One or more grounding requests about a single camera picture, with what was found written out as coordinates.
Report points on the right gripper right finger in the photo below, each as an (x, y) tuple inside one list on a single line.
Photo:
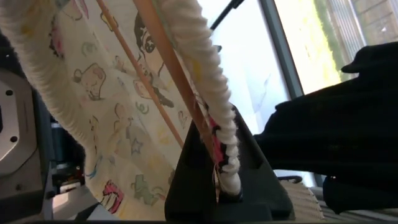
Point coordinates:
[(261, 193)]

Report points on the pink clothes hanger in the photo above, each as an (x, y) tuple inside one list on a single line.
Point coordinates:
[(174, 68)]

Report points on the white laundry basket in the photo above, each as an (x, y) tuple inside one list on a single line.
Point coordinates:
[(303, 199)]

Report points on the black clothes rack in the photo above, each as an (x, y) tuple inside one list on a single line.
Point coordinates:
[(225, 14)]

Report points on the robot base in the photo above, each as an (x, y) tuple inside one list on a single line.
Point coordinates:
[(15, 130)]

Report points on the black garment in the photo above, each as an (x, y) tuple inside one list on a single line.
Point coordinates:
[(342, 130)]

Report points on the cream printed garment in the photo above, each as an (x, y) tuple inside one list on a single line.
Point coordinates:
[(93, 93)]

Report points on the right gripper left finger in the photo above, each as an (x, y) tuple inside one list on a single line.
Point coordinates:
[(192, 180)]

